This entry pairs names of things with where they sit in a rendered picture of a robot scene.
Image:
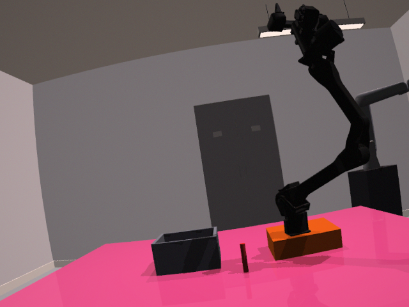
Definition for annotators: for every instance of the red peg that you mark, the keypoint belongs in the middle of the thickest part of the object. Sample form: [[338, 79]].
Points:
[[244, 257]]

